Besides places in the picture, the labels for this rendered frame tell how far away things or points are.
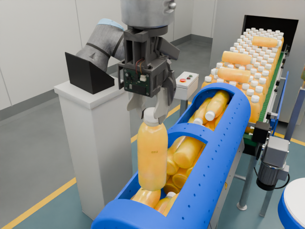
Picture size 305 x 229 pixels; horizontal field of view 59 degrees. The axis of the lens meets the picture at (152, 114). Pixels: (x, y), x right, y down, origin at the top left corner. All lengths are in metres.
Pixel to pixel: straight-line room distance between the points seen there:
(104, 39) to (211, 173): 0.96
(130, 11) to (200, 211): 0.56
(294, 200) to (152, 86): 0.76
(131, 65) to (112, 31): 1.08
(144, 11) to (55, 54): 3.40
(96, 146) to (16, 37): 2.20
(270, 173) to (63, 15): 3.06
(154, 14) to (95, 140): 1.20
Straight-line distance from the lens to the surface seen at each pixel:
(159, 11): 0.45
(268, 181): 1.77
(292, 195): 1.11
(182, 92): 1.61
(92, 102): 1.44
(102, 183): 1.81
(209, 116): 1.17
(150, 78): 0.46
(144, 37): 0.45
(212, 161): 0.90
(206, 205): 0.82
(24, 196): 2.61
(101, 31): 1.54
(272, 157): 1.65
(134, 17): 0.45
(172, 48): 0.55
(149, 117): 0.57
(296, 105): 1.79
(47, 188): 2.59
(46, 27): 3.70
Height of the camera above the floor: 1.78
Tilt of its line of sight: 32 degrees down
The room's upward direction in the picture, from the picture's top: straight up
